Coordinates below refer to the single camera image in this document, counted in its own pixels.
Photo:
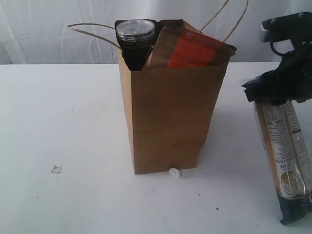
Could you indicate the brown pouch orange label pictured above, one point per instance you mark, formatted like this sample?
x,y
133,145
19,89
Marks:
x,y
178,47

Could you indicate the brown paper bag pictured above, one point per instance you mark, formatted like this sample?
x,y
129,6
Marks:
x,y
168,111

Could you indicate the white marshmallow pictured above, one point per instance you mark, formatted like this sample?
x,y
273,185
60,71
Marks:
x,y
175,172

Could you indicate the torn clear tape scrap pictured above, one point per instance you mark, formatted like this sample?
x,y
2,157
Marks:
x,y
57,169

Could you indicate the blue noodle packet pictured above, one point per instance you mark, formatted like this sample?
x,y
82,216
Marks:
x,y
284,144

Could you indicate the dark can silver lid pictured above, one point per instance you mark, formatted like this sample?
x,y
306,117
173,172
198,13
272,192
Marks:
x,y
135,37

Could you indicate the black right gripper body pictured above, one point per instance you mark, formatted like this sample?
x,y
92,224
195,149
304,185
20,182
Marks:
x,y
291,80

